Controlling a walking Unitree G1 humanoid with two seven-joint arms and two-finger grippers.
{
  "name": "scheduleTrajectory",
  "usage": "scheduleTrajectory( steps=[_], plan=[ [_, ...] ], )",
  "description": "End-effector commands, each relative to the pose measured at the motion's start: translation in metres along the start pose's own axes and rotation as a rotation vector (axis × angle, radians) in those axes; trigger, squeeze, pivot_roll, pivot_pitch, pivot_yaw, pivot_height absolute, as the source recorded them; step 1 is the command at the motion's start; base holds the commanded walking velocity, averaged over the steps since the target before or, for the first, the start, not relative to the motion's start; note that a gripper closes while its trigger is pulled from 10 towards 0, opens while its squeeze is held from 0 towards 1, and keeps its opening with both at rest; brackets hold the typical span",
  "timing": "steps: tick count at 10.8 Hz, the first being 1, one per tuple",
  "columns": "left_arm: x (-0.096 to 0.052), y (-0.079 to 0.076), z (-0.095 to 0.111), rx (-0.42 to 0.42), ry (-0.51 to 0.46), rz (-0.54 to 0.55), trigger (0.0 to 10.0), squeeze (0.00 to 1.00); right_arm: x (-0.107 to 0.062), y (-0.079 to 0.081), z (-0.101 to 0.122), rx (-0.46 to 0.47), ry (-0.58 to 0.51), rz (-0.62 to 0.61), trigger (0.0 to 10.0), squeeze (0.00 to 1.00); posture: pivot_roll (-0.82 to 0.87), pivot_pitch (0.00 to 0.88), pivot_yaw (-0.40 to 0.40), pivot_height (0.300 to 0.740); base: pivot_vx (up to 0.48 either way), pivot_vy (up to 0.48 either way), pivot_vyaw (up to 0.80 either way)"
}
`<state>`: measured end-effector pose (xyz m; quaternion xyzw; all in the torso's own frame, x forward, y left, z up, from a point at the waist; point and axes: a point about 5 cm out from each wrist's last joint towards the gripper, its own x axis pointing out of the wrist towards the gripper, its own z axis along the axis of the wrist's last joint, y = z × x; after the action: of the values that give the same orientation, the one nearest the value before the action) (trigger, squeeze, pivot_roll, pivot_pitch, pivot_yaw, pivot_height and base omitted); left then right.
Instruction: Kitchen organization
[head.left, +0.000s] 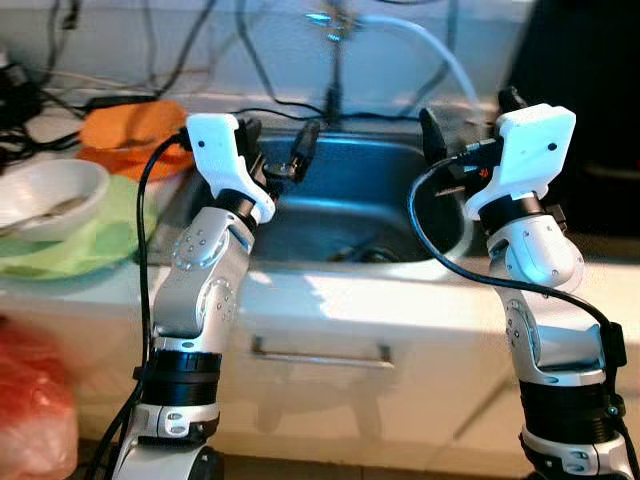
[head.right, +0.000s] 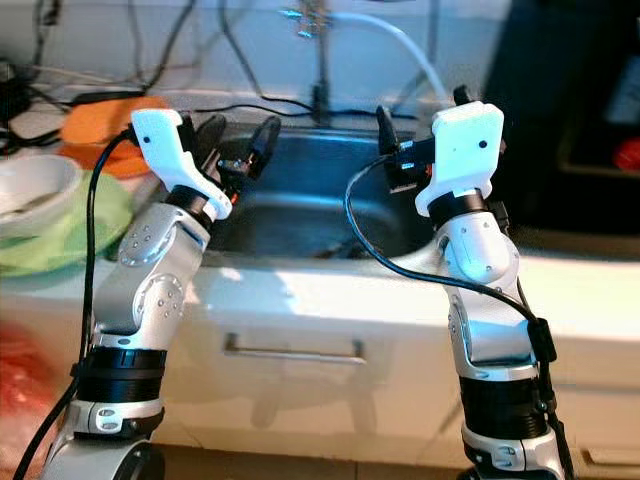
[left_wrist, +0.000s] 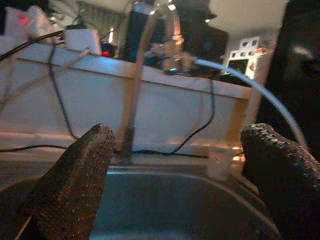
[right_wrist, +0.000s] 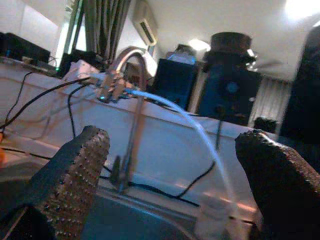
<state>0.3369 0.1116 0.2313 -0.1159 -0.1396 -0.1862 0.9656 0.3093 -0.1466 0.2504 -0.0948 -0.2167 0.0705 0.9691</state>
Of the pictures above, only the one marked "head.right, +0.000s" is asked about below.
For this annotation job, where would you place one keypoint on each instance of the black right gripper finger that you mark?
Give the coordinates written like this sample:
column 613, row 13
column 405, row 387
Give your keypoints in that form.
column 388, row 132
column 463, row 97

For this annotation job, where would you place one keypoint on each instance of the white bowl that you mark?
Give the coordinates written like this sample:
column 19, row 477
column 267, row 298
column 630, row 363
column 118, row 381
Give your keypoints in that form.
column 40, row 180

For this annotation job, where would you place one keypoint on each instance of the sink drain strainer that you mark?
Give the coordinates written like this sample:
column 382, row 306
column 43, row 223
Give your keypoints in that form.
column 342, row 250

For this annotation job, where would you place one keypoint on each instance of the wide white cabinet front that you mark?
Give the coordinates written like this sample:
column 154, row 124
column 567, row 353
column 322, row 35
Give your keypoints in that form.
column 280, row 410

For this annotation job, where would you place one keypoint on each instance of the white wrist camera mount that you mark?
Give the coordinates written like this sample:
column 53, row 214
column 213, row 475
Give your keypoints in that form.
column 160, row 145
column 465, row 150

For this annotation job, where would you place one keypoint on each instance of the black countertop appliance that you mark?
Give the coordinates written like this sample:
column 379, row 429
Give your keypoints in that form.
column 540, row 100

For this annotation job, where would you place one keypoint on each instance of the red round object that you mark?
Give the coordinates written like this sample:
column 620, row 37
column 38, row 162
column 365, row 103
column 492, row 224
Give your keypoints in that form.
column 630, row 154

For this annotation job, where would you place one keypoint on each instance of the metal faucet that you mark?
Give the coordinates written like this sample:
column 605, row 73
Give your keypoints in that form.
column 322, row 80

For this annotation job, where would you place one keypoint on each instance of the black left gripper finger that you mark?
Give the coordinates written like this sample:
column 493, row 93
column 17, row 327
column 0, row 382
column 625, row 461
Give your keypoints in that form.
column 263, row 142
column 212, row 132

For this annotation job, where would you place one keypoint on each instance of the flat black power brick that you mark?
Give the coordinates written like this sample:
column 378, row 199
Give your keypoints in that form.
column 110, row 96

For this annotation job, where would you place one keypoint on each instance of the black labelled power adapter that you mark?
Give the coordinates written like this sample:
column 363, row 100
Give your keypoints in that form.
column 10, row 90

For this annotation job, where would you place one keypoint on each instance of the orange bowl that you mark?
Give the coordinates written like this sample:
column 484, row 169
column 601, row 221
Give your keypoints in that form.
column 105, row 120

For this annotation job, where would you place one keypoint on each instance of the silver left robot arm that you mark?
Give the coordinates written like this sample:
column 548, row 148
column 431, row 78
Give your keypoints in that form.
column 160, row 290

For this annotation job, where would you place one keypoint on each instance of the orange plate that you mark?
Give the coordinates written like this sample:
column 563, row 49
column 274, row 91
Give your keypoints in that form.
column 90, row 160

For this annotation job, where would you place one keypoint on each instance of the red plastic bag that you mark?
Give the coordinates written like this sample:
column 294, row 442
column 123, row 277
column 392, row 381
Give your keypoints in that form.
column 22, row 400

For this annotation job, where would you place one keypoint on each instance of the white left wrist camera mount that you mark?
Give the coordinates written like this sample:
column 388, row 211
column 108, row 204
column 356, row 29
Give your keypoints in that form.
column 160, row 145

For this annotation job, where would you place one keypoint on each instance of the stainless steel sink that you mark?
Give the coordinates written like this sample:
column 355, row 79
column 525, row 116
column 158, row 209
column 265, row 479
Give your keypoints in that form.
column 310, row 200

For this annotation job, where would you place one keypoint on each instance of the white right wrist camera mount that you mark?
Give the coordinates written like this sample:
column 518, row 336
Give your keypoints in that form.
column 465, row 150

